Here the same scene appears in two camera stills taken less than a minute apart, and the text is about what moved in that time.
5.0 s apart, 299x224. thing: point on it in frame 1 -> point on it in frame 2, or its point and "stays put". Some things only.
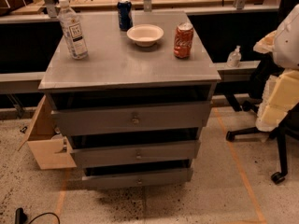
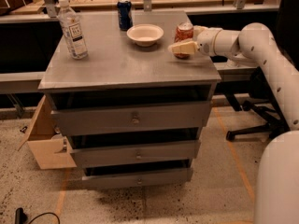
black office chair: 263,66 stays put
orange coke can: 183,40 stays put
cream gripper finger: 266,44 -> 184,48
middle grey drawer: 124,154 stays put
